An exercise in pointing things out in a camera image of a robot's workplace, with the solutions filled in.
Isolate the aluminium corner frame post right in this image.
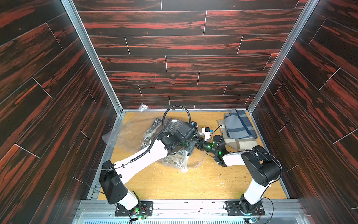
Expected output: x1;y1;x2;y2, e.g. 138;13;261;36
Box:
248;0;319;115

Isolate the dark blue grey plaid scarf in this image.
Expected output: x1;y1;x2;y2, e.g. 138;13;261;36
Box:
224;109;258;139

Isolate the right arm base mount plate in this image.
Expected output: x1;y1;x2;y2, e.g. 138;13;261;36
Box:
223;200;265;216

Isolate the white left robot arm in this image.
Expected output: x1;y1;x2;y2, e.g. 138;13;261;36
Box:
99;121;199;212

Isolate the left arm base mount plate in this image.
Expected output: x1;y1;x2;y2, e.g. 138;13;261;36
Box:
115;200;154;218

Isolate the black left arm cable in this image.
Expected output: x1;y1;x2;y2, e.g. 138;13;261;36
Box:
123;105;192;170

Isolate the black white herringbone scarf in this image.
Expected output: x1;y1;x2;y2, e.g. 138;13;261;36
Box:
164;118;199;156

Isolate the aluminium corner frame post left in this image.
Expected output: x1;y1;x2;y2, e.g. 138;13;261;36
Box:
61;0;123;115

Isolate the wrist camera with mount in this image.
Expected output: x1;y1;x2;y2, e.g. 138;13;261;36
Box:
190;121;198;130
201;127;213;141

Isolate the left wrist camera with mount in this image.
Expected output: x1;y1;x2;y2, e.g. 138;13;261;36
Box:
190;121;198;130

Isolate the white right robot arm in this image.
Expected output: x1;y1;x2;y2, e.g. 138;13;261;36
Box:
196;135;282;215

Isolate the aluminium corner frame post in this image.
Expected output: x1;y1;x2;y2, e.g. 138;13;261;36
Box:
248;0;319;115
61;0;123;115

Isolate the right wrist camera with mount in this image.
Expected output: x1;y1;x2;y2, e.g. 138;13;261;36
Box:
201;127;213;141

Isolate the clear plastic vacuum bag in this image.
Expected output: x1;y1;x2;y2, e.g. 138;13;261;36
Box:
102;104;206;172

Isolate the beige striped scarf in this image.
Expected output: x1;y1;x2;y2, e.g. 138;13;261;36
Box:
217;120;258;151

